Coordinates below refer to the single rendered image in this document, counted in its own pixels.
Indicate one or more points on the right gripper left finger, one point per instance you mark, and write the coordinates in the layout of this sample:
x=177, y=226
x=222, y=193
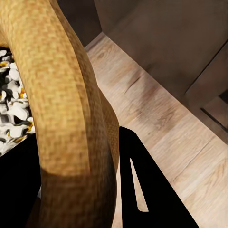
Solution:
x=20, y=181

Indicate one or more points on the popcorn bag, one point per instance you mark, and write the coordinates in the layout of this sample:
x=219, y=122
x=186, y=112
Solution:
x=76, y=128

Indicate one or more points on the oven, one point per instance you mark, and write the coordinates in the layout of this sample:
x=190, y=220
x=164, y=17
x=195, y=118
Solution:
x=207, y=97

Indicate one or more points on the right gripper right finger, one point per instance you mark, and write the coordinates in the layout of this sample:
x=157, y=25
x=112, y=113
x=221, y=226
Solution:
x=166, y=210

